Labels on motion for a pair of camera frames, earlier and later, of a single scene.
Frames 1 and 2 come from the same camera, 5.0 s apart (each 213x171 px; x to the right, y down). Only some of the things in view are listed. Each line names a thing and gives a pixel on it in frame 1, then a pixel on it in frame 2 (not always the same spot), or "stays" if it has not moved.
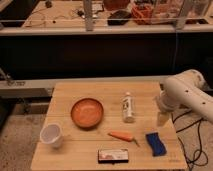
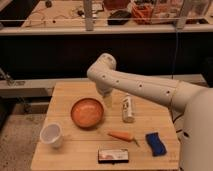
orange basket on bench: (142, 13) stays
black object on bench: (118, 18) stays
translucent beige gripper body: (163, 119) → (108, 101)
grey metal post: (88, 7) stays
